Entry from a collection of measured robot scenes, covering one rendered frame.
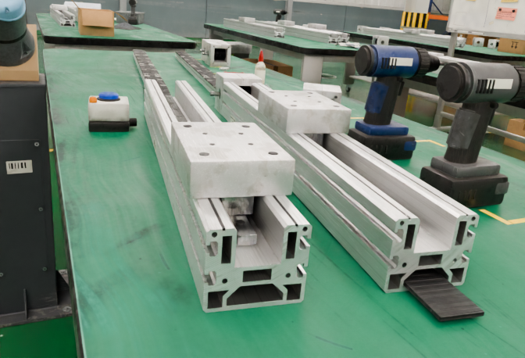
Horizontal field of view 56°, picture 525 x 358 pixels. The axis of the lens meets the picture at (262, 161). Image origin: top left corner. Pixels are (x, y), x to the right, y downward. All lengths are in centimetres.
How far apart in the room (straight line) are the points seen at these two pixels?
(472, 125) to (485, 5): 353
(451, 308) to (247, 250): 21
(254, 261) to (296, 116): 35
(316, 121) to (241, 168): 31
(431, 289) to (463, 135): 31
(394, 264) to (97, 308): 30
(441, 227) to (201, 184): 26
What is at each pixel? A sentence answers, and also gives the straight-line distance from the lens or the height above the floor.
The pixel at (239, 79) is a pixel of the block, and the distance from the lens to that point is 124.
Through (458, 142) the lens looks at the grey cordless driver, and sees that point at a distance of 80.
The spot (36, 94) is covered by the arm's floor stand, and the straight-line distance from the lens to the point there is 162.
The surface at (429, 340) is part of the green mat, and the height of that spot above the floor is 78.
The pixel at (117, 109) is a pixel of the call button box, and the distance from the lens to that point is 105.
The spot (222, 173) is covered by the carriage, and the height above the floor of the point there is 89.
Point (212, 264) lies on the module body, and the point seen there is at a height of 83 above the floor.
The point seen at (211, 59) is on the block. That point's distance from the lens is 217.
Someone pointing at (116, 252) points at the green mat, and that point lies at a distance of 58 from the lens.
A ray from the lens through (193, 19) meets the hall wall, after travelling 1259.
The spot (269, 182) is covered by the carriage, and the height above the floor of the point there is 88.
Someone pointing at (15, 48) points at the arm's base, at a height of 88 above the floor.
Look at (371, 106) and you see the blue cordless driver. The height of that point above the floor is 88.
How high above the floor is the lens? 106
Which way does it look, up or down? 18 degrees down
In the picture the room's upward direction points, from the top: 5 degrees clockwise
